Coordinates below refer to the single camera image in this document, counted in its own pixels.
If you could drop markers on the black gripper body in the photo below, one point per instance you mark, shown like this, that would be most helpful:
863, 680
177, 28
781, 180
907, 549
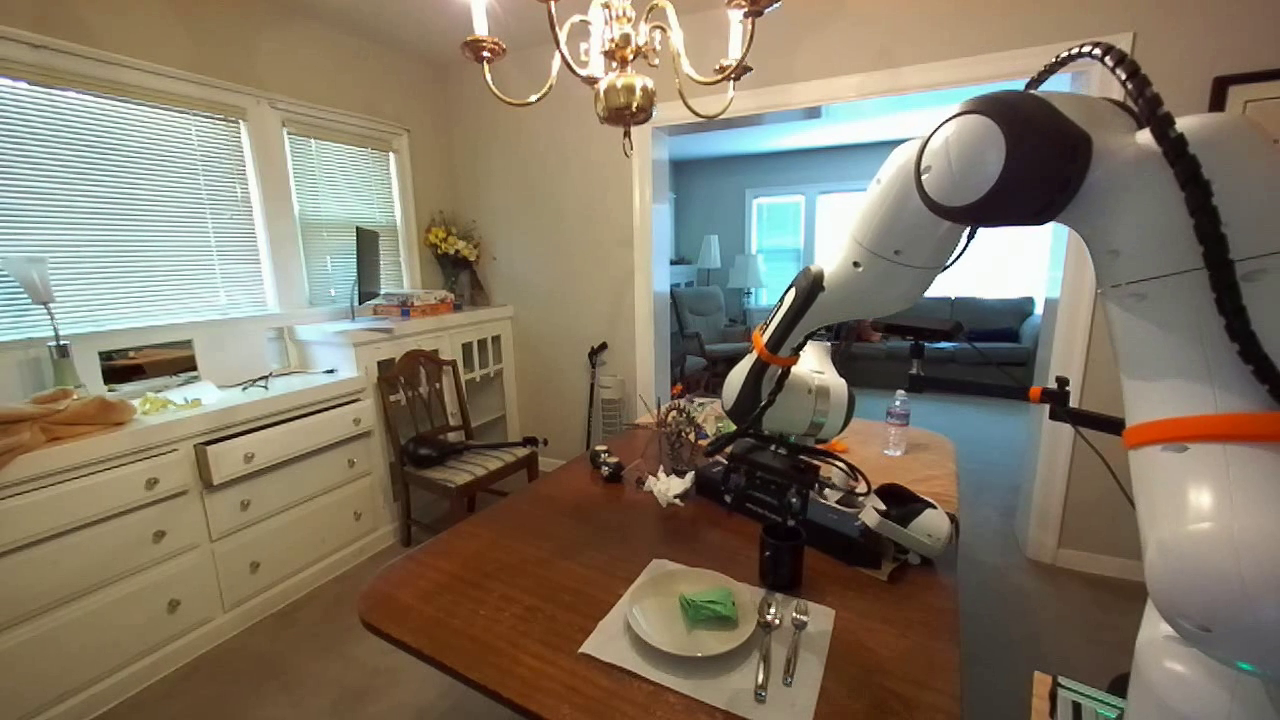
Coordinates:
784, 482

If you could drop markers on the black mug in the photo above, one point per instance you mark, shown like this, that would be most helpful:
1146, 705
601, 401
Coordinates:
781, 562

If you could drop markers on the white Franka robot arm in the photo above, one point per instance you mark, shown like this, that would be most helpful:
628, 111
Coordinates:
1200, 534

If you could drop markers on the metal spoon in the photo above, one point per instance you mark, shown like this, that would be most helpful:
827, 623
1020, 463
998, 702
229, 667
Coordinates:
767, 613

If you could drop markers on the white crumpled cloth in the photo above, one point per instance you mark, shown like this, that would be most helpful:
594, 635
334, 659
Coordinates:
668, 489

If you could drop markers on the metal fork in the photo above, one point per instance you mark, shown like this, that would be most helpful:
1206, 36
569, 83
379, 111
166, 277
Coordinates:
799, 642

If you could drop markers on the clear water bottle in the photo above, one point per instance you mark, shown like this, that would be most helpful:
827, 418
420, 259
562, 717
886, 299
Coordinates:
898, 426

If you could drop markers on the white round plate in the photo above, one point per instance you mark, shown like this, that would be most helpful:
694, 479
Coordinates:
659, 623

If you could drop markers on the grey armchair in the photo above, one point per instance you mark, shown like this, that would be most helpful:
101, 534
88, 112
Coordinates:
707, 333

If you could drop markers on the small black device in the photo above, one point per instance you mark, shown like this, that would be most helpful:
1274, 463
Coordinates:
609, 464

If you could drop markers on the white placemat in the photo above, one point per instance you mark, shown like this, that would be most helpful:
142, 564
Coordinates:
640, 670

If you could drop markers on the black upright stand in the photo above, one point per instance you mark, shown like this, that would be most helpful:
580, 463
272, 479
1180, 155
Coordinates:
597, 401

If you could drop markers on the white table lamp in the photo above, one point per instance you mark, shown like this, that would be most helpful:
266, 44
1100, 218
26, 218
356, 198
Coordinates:
744, 274

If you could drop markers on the grey sofa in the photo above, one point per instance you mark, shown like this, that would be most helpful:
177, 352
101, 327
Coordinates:
962, 342

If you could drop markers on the dark wooden chair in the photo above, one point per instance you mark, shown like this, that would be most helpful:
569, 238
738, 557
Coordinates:
420, 401

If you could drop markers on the flower bouquet in vase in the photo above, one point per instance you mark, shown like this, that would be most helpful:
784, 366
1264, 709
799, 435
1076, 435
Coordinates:
452, 245

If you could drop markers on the brass chandelier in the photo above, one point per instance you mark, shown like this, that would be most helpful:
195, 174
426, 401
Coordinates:
621, 84

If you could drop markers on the narrow white window blind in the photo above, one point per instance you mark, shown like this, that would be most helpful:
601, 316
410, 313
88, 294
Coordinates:
344, 221

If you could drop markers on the white open box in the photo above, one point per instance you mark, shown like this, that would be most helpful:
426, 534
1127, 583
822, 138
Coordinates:
162, 362

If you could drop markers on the white dresser with drawers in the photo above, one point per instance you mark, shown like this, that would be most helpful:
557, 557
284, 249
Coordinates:
135, 562

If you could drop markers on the wide white window blind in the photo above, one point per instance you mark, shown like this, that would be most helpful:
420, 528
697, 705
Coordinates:
125, 214

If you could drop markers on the brown crumpled cloth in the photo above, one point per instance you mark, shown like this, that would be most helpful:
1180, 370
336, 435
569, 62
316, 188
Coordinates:
62, 421

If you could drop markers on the white fluffy duster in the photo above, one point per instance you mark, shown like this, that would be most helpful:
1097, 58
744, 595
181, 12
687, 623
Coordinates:
41, 285

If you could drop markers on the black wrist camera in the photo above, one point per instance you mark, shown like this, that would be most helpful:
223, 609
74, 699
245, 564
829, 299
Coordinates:
725, 479

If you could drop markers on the black mount bar orange clamp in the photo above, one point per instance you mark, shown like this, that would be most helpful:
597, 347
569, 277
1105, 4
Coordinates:
1074, 410

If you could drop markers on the black picture frame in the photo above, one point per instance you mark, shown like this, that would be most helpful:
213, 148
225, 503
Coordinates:
1245, 83

